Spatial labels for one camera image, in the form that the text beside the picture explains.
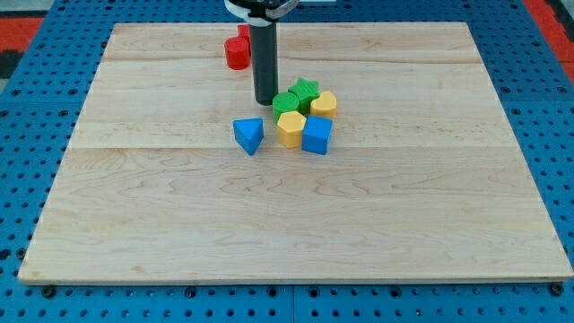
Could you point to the green star block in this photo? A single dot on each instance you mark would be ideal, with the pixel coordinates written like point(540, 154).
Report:
point(306, 91)

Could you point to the yellow hexagon block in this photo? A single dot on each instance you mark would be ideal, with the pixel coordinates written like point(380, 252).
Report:
point(290, 126)

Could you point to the light wooden board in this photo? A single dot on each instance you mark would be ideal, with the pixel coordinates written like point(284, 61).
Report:
point(423, 181)

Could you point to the yellow heart block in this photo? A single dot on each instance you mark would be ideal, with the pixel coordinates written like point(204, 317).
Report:
point(325, 105)

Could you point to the red block behind rod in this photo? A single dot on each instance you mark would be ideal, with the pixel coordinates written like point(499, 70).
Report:
point(243, 32)

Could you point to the green cylinder block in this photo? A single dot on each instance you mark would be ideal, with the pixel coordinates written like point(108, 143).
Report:
point(284, 102)

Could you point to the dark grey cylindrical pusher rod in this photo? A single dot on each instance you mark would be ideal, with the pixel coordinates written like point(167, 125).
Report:
point(263, 43)

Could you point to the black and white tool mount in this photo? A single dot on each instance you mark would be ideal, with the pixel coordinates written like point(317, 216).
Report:
point(260, 13)

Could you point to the red cylinder block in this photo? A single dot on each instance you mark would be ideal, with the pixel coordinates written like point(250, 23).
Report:
point(237, 52)

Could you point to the blue triangle block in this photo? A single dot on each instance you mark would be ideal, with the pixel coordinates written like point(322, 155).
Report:
point(249, 133)

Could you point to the blue cube block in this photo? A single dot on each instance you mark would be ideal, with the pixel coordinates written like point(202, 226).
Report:
point(316, 134)

